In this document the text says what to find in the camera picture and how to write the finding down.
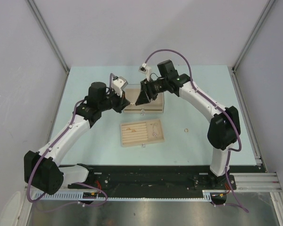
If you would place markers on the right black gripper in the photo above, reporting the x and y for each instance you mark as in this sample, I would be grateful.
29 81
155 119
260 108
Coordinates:
145 98

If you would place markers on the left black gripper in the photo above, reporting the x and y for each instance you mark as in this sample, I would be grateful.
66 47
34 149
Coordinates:
122 102

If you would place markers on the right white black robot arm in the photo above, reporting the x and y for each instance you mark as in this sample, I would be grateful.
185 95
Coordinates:
224 123

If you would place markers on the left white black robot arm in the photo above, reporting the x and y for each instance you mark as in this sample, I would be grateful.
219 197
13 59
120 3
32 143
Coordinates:
42 168

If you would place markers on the beige jewelry box clear case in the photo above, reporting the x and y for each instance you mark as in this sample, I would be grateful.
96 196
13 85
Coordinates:
132 91

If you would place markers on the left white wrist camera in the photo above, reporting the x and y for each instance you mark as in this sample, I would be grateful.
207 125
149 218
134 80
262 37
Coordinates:
118 85

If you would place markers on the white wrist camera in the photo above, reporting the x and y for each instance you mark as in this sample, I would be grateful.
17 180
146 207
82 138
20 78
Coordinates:
118 85
145 69

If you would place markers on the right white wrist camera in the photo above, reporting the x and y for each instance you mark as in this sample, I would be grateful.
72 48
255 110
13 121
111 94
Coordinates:
145 69

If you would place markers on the beige velvet ring tray drawer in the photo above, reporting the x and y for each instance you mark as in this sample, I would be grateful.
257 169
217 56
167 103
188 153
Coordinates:
142 132

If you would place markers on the left aluminium frame post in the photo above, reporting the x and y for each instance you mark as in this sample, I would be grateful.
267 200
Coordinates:
47 34

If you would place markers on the aluminium frame post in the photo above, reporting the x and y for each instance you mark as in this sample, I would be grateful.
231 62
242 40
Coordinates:
254 33
47 34

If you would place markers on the grey slotted cable duct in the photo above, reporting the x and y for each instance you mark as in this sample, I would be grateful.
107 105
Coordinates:
93 196

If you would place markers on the right aluminium frame post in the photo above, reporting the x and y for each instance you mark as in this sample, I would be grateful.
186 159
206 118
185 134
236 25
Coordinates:
254 33

